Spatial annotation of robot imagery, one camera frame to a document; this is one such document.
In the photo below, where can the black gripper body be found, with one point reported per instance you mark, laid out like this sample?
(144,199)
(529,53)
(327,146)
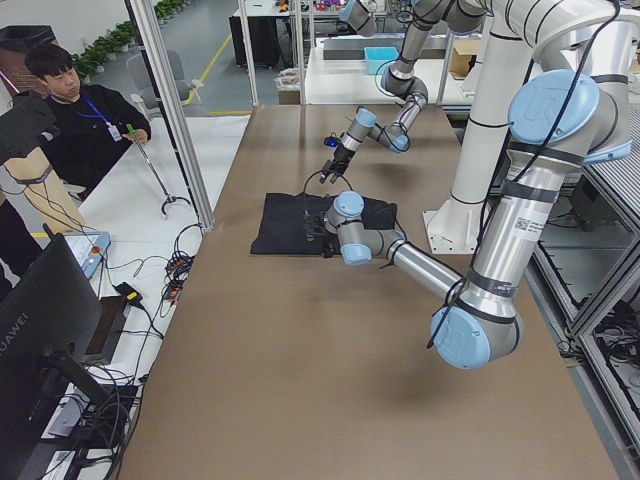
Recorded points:
(317,224)
(342,153)

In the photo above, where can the black printed t-shirt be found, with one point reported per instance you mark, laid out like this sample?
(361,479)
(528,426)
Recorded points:
(281,228)

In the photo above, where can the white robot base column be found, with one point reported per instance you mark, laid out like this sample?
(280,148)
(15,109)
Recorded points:
(454,227)

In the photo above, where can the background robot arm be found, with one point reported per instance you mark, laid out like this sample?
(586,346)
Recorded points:
(359,15)

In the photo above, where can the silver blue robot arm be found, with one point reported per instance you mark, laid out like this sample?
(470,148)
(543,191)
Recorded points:
(551,98)
(398,80)

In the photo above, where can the blue plastic bin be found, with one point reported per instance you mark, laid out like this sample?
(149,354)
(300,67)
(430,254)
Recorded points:
(376,58)

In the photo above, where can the cardboard box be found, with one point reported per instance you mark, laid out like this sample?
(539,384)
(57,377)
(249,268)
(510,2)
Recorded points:
(463,57)

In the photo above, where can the black red power strip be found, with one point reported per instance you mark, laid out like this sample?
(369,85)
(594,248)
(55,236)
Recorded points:
(177,270)

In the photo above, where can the metal reacher grabber tool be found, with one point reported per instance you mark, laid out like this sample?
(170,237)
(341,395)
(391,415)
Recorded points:
(169,198)

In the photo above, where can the black power adapter brick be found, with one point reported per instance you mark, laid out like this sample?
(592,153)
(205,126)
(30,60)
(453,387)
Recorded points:
(132,296)

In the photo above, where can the seated person black jacket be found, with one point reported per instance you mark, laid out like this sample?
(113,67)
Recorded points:
(96,124)

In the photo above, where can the blue grey teach pendant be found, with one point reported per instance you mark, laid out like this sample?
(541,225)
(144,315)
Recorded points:
(89,249)

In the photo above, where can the black Huawei monitor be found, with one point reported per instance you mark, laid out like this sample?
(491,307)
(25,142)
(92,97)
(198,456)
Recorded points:
(47,323)

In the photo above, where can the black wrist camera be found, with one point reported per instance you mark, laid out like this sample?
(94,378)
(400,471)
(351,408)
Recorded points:
(332,141)
(314,228)

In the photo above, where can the silver aluminium frame post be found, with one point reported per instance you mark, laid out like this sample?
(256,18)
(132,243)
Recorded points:
(149,39)

